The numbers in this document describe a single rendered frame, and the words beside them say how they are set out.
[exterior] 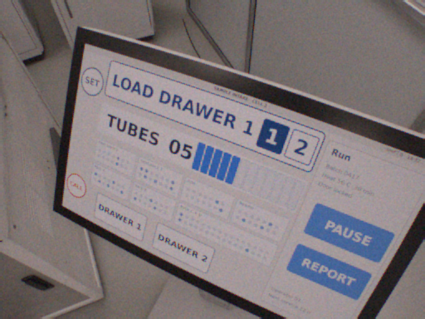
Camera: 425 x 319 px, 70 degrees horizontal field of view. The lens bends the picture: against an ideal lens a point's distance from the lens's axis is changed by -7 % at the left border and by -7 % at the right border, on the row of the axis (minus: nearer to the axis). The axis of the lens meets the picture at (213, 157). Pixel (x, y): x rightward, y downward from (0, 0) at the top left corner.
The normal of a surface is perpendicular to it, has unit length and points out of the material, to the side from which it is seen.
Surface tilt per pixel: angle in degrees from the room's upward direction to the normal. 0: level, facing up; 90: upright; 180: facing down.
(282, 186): 50
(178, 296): 5
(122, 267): 0
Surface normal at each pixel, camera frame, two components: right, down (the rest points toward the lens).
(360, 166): -0.33, 0.22
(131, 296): 0.00, -0.55
